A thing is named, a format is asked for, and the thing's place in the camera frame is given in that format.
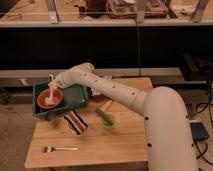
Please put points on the white dish brush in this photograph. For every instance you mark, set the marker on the white dish brush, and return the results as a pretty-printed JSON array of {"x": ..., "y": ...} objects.
[{"x": 52, "y": 87}]

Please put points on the red bowl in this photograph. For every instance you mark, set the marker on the red bowl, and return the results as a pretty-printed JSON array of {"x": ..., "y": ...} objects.
[{"x": 58, "y": 97}]

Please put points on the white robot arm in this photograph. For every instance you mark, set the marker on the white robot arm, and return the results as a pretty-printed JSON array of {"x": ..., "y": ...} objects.
[{"x": 168, "y": 134}]

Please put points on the white crumpled cloth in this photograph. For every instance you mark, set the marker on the white crumpled cloth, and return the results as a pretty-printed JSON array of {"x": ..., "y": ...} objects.
[{"x": 94, "y": 92}]

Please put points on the green plastic tray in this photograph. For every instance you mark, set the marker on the green plastic tray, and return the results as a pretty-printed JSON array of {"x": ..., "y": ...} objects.
[{"x": 67, "y": 99}]

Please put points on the green cup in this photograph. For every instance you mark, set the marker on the green cup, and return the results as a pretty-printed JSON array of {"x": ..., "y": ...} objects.
[{"x": 108, "y": 122}]

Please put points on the striped folded cloth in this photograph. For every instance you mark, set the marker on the striped folded cloth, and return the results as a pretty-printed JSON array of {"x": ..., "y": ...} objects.
[{"x": 76, "y": 122}]

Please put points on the wooden table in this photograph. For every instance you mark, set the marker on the wooden table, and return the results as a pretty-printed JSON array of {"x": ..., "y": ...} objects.
[{"x": 125, "y": 143}]

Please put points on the dark metal cup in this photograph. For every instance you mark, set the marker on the dark metal cup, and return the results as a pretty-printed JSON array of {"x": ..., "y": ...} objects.
[{"x": 50, "y": 116}]

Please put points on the silver fork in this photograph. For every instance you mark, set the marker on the silver fork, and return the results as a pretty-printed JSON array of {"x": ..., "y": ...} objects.
[{"x": 49, "y": 149}]

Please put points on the black foot pedal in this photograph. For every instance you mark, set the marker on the black foot pedal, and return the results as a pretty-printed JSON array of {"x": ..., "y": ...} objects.
[{"x": 199, "y": 132}]

